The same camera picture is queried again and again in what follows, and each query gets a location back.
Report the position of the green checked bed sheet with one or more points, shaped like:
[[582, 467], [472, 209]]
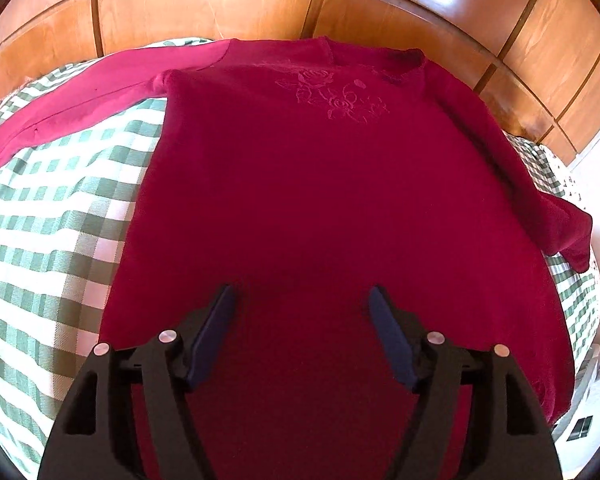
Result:
[[45, 240]]

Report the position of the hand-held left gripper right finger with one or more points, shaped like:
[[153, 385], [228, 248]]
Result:
[[392, 335]]

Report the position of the white bedside furniture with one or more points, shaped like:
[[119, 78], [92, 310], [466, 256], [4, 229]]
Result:
[[587, 385]]

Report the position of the red embroidered sweater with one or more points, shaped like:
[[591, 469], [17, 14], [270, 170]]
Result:
[[305, 200]]

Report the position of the wooden panelled headboard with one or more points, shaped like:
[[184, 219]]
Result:
[[205, 10]]

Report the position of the white patterned bed sheet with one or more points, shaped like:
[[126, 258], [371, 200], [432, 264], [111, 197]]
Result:
[[567, 185]]

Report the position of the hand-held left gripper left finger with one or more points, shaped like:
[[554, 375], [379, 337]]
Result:
[[212, 330]]

